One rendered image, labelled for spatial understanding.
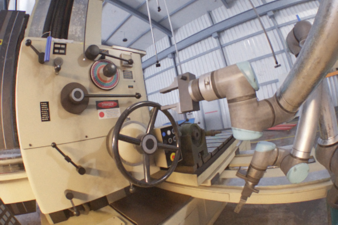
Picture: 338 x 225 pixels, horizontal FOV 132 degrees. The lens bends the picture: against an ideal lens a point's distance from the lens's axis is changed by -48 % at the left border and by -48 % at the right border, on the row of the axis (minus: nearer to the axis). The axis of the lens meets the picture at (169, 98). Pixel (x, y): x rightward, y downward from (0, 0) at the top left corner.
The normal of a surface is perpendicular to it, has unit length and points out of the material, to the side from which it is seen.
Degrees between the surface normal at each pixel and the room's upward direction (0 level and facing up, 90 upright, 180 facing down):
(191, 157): 90
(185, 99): 81
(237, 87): 90
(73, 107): 90
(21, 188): 90
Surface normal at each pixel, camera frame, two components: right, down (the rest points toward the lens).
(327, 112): -0.75, 0.16
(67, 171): 0.74, -0.21
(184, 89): -0.67, -0.11
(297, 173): -0.39, 0.06
